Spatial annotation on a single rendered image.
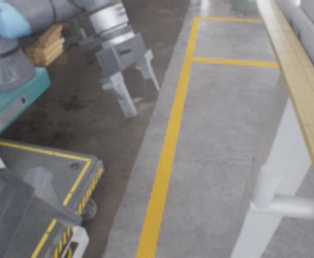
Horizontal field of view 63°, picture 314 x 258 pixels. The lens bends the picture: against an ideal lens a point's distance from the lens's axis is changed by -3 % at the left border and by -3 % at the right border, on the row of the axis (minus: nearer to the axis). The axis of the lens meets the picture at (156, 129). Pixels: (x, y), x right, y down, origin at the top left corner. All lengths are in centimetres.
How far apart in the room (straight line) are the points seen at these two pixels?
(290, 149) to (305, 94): 19
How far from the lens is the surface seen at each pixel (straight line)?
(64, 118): 190
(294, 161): 40
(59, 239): 92
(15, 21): 59
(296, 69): 23
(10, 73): 83
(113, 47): 55
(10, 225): 33
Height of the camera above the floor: 110
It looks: 41 degrees down
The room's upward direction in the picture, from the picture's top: 2 degrees counter-clockwise
